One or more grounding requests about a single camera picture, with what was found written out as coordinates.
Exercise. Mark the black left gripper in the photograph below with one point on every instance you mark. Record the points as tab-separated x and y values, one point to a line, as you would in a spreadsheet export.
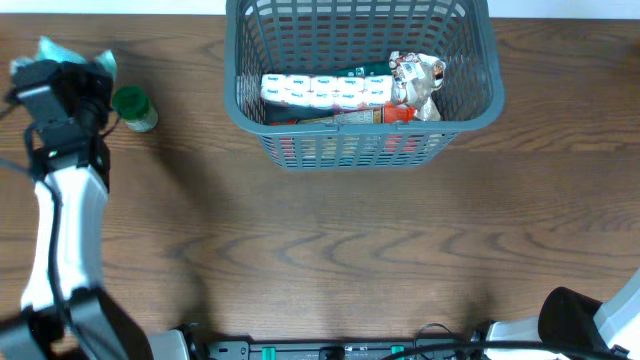
89	75

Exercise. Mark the mint green snack packet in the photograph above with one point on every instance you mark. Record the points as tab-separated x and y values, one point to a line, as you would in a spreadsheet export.
49	50

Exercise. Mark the green lidded jar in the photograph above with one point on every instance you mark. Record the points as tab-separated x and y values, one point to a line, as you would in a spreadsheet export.
134	107

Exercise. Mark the green Nescafe coffee bag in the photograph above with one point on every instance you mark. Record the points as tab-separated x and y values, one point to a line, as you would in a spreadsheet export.
362	70

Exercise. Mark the multipack of small cartons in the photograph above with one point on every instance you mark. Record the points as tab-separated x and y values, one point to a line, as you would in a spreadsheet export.
327	92

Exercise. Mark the orange spaghetti packet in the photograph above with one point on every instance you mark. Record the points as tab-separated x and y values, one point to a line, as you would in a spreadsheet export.
388	114

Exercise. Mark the beige brown snack bag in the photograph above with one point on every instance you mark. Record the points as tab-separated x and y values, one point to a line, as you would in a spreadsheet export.
416	76

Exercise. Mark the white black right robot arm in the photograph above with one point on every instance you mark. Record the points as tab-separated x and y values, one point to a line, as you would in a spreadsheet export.
570	319

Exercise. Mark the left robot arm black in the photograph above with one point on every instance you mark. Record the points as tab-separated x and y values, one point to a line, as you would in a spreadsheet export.
65	310

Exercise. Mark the grey plastic basket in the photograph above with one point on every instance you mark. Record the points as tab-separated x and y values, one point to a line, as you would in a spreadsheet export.
323	36

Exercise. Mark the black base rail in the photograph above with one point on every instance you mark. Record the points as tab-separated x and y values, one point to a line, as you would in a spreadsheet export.
364	350

